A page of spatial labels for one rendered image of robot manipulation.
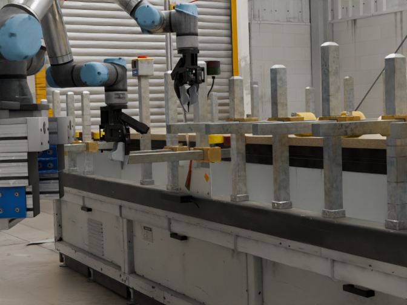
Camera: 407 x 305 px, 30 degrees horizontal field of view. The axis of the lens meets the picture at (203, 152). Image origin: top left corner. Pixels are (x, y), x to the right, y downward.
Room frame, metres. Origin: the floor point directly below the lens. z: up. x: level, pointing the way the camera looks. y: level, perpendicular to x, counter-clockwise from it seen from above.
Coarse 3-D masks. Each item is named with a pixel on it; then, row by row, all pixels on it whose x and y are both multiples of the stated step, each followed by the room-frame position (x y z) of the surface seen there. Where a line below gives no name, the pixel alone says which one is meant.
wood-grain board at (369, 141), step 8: (152, 128) 4.88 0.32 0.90; (160, 128) 4.78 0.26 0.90; (136, 136) 3.72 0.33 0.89; (152, 136) 3.55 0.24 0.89; (160, 136) 3.47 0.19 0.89; (184, 136) 3.25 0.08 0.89; (192, 136) 3.18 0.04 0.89; (248, 136) 2.77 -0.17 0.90; (256, 136) 2.73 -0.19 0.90; (264, 136) 2.68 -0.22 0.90; (288, 136) 2.59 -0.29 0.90; (368, 136) 2.36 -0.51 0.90; (376, 136) 2.33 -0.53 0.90; (272, 144) 2.63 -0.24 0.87; (288, 144) 2.54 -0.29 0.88; (296, 144) 2.50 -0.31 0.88; (304, 144) 2.46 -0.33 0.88; (312, 144) 2.43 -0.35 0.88; (320, 144) 2.39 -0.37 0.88; (344, 144) 2.28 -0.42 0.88; (352, 144) 2.24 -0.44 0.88; (360, 144) 2.21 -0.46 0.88; (368, 144) 2.18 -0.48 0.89; (376, 144) 2.15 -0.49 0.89; (384, 144) 2.12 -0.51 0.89
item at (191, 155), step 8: (160, 152) 2.57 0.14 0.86; (168, 152) 2.56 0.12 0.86; (176, 152) 2.58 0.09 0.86; (184, 152) 2.59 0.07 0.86; (192, 152) 2.60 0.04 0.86; (200, 152) 2.62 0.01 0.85; (224, 152) 2.66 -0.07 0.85; (128, 160) 2.50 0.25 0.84; (136, 160) 2.51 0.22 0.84; (144, 160) 2.52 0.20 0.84; (152, 160) 2.53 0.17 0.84; (160, 160) 2.55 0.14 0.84; (168, 160) 2.56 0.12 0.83; (176, 160) 2.58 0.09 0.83
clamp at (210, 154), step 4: (196, 148) 2.67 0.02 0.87; (200, 148) 2.64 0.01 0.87; (204, 148) 2.62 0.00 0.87; (208, 148) 2.59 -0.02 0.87; (212, 148) 2.60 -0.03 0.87; (216, 148) 2.61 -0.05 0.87; (220, 148) 2.62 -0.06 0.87; (204, 152) 2.62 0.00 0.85; (208, 152) 2.59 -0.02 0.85; (212, 152) 2.60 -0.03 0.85; (216, 152) 2.61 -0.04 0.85; (220, 152) 2.61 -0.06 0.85; (204, 156) 2.62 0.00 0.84; (208, 156) 2.59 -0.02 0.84; (212, 156) 2.60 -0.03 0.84; (216, 156) 2.61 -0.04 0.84; (220, 156) 2.61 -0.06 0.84; (196, 160) 2.67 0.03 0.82; (200, 160) 2.64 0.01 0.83; (204, 160) 2.62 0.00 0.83; (208, 160) 2.59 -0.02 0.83; (212, 160) 2.60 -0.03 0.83; (216, 160) 2.61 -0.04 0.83; (220, 160) 2.61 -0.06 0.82
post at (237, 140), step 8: (232, 80) 2.45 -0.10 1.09; (240, 80) 2.45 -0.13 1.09; (232, 88) 2.45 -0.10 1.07; (240, 88) 2.45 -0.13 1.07; (232, 96) 2.45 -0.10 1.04; (240, 96) 2.45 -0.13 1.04; (232, 104) 2.45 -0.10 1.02; (240, 104) 2.45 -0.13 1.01; (232, 112) 2.45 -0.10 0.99; (240, 112) 2.45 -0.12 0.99; (232, 136) 2.46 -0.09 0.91; (240, 136) 2.45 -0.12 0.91; (232, 144) 2.46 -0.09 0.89; (240, 144) 2.45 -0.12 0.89; (232, 152) 2.46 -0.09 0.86; (240, 152) 2.45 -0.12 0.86; (232, 160) 2.46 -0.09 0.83; (240, 160) 2.45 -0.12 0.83; (232, 168) 2.46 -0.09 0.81; (240, 168) 2.45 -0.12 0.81; (232, 176) 2.47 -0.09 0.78; (240, 176) 2.44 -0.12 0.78; (232, 184) 2.47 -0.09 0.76; (240, 184) 2.44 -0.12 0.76; (232, 192) 2.47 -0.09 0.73; (240, 192) 2.44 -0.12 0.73
